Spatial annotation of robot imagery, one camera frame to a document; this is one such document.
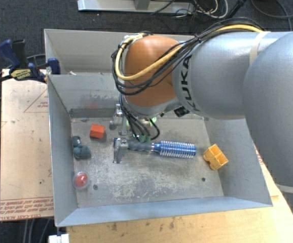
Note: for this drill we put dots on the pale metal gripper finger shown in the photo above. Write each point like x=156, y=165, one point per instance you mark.
x=114, y=124
x=117, y=154

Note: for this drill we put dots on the orange-red block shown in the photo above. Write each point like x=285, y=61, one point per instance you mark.
x=97, y=131

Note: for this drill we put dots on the grey metal bin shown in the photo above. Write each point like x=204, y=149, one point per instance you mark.
x=146, y=176

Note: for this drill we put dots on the dark grey toy animal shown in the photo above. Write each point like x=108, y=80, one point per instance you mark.
x=81, y=151

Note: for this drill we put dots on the red ball in clear dome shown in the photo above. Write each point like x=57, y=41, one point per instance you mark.
x=81, y=179

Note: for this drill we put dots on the yellow plastic toy block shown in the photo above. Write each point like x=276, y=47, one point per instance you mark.
x=216, y=157

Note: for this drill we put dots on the brown cardboard board, red print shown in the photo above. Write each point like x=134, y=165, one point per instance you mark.
x=24, y=148

